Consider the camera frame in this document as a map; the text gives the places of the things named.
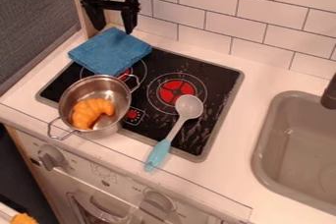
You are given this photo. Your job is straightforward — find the toy stove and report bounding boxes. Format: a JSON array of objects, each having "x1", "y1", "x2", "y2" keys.
[{"x1": 33, "y1": 46, "x2": 246, "y2": 164}]

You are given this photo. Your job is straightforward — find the tap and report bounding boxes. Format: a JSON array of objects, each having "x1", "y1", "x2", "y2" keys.
[{"x1": 318, "y1": 72, "x2": 336, "y2": 111}]

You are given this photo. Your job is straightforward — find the grey spoon with blue handle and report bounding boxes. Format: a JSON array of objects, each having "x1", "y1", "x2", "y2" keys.
[{"x1": 142, "y1": 93, "x2": 205, "y2": 173}]

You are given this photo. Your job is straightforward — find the blue cloth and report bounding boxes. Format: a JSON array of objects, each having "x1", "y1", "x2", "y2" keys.
[{"x1": 67, "y1": 27, "x2": 154, "y2": 77}]

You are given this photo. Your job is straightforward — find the silver pot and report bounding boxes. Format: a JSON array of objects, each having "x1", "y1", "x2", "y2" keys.
[{"x1": 45, "y1": 73, "x2": 142, "y2": 141}]

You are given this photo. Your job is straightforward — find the toy sink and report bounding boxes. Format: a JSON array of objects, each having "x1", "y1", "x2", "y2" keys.
[{"x1": 251, "y1": 90, "x2": 336, "y2": 217}]

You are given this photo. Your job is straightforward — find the orange toy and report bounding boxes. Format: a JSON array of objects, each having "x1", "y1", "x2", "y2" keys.
[{"x1": 9, "y1": 212, "x2": 40, "y2": 224}]

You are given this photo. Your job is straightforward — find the orange toy croissant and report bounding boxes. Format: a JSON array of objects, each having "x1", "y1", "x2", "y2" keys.
[{"x1": 71, "y1": 97, "x2": 117, "y2": 131}]

